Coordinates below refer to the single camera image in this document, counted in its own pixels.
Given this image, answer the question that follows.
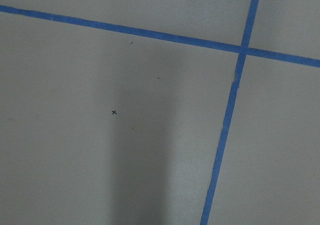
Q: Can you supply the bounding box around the crossing blue tape strip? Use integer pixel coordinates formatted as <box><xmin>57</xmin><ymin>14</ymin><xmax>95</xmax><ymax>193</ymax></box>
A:
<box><xmin>199</xmin><ymin>0</ymin><xmax>260</xmax><ymax>225</ymax></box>

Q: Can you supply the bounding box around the long blue tape strip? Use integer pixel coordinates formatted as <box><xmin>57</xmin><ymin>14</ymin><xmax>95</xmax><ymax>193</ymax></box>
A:
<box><xmin>0</xmin><ymin>5</ymin><xmax>320</xmax><ymax>68</ymax></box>

